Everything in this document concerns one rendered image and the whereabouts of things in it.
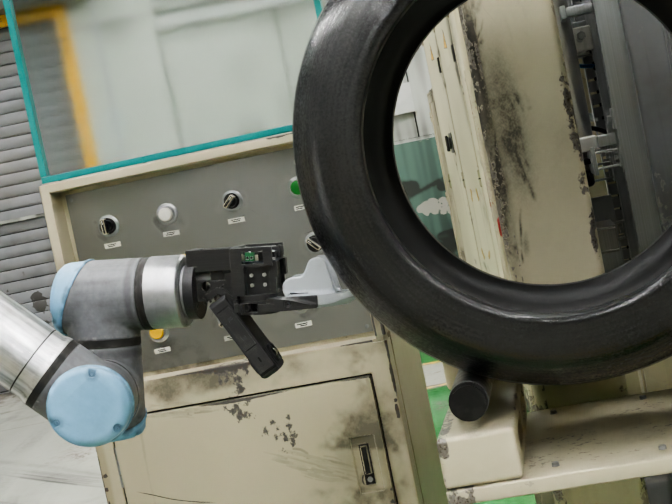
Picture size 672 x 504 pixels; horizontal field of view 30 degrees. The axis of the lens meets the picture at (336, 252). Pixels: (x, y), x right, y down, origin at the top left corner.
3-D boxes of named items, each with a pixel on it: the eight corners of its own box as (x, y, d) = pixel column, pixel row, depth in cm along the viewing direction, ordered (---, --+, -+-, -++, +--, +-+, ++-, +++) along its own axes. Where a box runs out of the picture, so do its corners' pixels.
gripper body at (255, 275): (276, 246, 148) (178, 252, 150) (281, 318, 149) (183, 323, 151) (289, 241, 156) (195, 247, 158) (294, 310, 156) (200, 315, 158)
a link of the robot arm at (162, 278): (145, 334, 151) (169, 322, 161) (184, 332, 150) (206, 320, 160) (139, 260, 150) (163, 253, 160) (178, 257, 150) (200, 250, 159)
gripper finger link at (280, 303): (315, 296, 147) (242, 300, 149) (316, 309, 147) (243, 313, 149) (322, 291, 152) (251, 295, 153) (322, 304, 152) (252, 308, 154)
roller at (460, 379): (475, 329, 174) (505, 343, 173) (461, 358, 174) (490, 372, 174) (458, 375, 139) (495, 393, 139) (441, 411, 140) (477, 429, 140)
